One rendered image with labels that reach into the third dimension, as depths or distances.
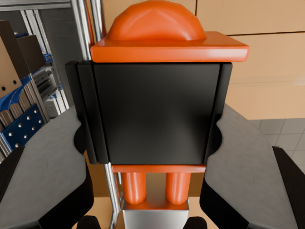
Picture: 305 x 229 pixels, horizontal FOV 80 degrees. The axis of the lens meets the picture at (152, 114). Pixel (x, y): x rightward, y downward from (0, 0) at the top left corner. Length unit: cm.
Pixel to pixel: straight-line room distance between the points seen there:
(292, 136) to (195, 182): 169
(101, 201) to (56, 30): 99
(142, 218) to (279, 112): 96
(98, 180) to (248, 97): 75
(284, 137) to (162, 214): 191
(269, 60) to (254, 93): 15
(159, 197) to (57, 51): 115
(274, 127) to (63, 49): 174
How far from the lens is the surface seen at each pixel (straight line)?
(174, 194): 18
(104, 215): 50
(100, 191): 45
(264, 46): 90
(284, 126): 196
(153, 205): 19
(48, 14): 124
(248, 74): 91
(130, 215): 19
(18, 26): 133
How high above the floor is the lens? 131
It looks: 59 degrees down
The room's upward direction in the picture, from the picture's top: 179 degrees counter-clockwise
